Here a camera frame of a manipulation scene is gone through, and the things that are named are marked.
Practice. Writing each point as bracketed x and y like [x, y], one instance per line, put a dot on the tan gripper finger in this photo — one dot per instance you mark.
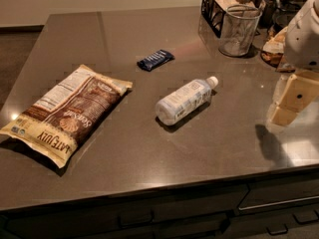
[292, 95]

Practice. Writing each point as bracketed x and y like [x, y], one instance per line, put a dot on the clear plastic water bottle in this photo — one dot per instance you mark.
[185, 100]

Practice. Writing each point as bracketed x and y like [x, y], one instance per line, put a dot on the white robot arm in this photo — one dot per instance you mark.
[301, 50]

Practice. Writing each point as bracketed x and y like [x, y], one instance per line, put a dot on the glass snack jar black lid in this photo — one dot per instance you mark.
[272, 52]

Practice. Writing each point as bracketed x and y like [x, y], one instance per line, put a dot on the back snack jar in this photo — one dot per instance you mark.
[279, 12]

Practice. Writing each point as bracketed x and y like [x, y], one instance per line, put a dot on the black right drawer pull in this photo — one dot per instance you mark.
[306, 217]

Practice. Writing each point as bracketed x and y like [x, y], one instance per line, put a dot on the black drawer pull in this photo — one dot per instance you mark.
[306, 217]
[135, 218]
[277, 229]

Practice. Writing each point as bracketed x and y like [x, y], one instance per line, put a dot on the black lower drawer pull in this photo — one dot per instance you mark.
[277, 229]

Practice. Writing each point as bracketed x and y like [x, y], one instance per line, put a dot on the dark blue snack bar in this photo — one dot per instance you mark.
[155, 60]

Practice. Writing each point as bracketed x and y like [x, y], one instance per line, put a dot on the black left drawer pull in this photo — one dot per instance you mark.
[135, 218]

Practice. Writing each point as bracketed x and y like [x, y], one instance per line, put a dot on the brown chip bag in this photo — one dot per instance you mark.
[58, 123]

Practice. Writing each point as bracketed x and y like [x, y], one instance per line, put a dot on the cabinet drawer handle bar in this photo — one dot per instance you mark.
[288, 201]

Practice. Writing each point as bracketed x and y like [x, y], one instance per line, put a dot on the black wire basket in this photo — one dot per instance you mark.
[213, 11]

